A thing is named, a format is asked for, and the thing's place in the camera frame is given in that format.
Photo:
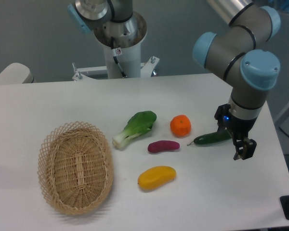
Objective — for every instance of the green bok choy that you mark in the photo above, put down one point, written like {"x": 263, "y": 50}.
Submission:
{"x": 138, "y": 125}

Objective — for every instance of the green cucumber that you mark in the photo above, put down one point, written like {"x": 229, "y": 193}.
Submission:
{"x": 211, "y": 138}

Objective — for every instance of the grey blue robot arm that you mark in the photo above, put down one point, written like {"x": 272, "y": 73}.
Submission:
{"x": 233, "y": 57}

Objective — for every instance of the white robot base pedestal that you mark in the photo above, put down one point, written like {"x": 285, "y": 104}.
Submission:
{"x": 121, "y": 43}

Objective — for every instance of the yellow mango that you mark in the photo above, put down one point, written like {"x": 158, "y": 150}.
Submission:
{"x": 156, "y": 177}

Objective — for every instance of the woven wicker basket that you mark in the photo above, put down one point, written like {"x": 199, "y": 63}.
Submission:
{"x": 75, "y": 168}

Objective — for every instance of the purple sweet potato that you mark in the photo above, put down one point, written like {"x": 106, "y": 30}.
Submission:
{"x": 162, "y": 146}

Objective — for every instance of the orange toy fruit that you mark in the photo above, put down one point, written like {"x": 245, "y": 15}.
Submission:
{"x": 180, "y": 125}

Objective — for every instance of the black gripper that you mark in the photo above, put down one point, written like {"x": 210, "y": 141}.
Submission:
{"x": 239, "y": 130}

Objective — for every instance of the white chair back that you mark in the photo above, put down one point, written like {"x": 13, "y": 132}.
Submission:
{"x": 16, "y": 73}

